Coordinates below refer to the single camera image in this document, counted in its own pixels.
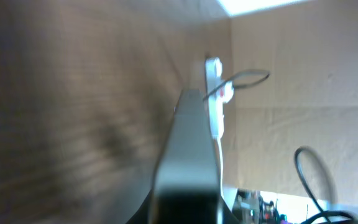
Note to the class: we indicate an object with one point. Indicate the white power strip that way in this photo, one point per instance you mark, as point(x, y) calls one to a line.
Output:
point(214, 69)

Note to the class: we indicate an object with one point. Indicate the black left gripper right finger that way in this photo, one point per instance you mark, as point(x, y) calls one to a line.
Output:
point(228, 216)

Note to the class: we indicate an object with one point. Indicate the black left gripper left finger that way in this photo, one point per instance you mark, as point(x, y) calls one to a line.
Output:
point(144, 213)

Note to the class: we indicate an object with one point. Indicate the brown cardboard panel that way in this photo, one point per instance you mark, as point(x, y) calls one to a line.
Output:
point(310, 98)

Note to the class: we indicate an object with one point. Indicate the white USB charger adapter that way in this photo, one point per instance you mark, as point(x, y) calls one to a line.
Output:
point(226, 92)

